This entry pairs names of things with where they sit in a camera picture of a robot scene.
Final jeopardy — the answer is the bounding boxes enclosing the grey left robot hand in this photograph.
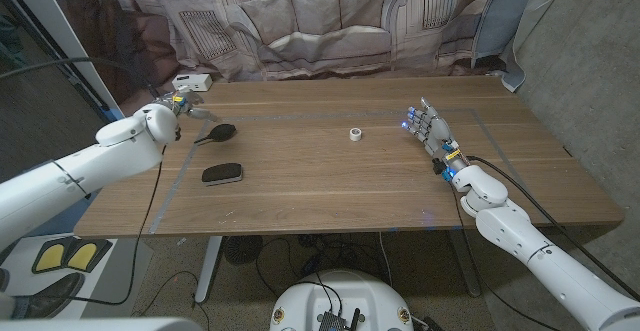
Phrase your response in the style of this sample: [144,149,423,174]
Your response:
[159,86,221,123]

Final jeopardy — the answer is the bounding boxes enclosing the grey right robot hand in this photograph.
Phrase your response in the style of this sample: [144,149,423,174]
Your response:
[401,96,472,178]

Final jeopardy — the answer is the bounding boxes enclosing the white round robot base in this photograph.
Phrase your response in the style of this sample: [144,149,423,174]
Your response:
[269,269,415,331]

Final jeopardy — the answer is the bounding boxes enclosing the black whiteboard eraser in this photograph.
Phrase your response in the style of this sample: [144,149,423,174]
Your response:
[201,162,244,187]

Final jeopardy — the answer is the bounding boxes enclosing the white power strip box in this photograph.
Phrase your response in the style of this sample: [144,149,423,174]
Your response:
[171,73,213,93]

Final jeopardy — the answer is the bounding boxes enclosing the grey table leg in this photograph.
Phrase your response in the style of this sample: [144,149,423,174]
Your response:
[447,229,482,298]

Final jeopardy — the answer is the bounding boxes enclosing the printed sofa backdrop cloth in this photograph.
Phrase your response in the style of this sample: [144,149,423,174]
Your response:
[37,0,576,135]

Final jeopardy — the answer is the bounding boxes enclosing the black round floor fan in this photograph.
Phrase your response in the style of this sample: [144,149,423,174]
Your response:
[223,235,265,266]

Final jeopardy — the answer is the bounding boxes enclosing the blue plastic bin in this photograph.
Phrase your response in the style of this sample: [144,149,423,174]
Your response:
[24,185,99,237]

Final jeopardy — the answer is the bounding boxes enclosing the white table leg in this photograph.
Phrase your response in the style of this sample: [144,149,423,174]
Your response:
[194,235,224,304]

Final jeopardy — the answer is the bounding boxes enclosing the yellow black foot pedal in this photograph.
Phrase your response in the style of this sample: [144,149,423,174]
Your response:
[67,239,114,273]
[31,237,71,275]

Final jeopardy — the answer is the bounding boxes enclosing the small black electronics module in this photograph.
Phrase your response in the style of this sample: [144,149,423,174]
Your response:
[317,309,362,331]

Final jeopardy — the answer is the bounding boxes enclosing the dark leather shoe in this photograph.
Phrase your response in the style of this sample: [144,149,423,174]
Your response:
[12,272,86,320]

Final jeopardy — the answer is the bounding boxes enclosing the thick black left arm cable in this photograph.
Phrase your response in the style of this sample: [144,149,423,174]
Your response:
[0,56,164,101]

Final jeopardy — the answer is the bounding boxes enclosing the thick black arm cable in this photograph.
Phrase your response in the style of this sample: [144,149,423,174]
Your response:
[0,56,164,101]
[466,154,640,302]

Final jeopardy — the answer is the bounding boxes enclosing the white door frame post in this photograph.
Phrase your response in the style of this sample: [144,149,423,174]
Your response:
[0,0,146,137]

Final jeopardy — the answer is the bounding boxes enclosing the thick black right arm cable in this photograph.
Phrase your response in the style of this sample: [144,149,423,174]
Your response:
[466,154,640,302]

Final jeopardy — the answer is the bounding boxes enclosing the tangled black floor cables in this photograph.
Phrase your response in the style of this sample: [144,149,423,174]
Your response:
[297,233,396,285]

